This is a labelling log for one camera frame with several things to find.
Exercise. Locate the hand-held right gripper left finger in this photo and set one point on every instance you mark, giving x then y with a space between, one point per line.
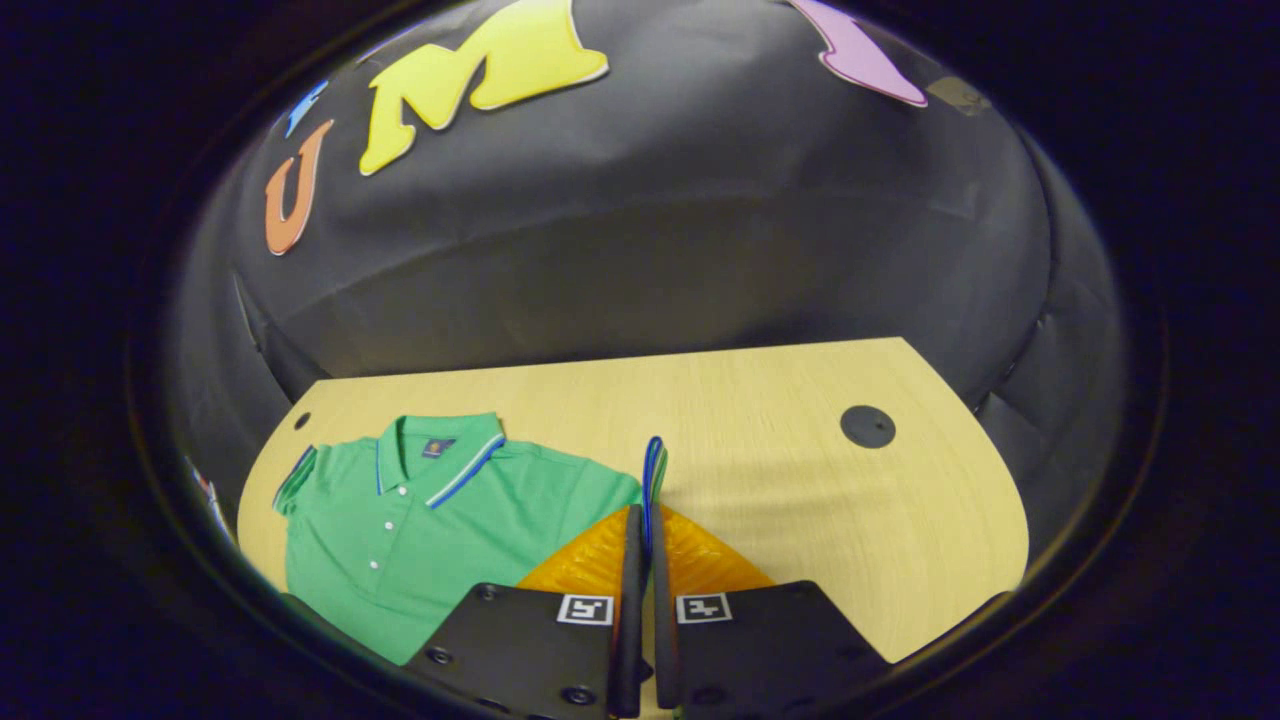
630 620

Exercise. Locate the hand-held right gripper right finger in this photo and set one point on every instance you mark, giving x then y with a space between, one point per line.
664 640

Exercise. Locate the green T-shirt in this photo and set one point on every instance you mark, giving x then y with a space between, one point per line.
420 540

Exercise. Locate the black backdrop cloth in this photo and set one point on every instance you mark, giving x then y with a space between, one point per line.
700 230

